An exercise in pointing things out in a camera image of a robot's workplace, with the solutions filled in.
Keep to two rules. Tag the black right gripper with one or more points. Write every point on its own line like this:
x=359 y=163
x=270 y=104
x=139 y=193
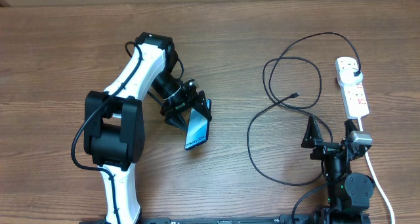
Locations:
x=310 y=142

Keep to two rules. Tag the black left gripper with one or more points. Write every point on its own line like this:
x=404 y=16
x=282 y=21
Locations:
x=198 y=101

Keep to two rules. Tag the smartphone with teal screen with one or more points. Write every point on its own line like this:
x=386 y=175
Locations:
x=198 y=130

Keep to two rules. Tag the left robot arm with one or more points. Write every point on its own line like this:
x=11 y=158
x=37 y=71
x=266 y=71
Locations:
x=113 y=131

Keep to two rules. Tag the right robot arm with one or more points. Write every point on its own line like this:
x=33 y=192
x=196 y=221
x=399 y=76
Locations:
x=348 y=193

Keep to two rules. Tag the white charger plug adapter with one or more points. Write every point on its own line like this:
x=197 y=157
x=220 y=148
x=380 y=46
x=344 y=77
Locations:
x=348 y=77

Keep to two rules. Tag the white power strip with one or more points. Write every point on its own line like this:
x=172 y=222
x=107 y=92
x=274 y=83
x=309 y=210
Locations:
x=354 y=97

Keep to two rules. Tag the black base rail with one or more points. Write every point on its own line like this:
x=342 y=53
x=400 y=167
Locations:
x=282 y=219

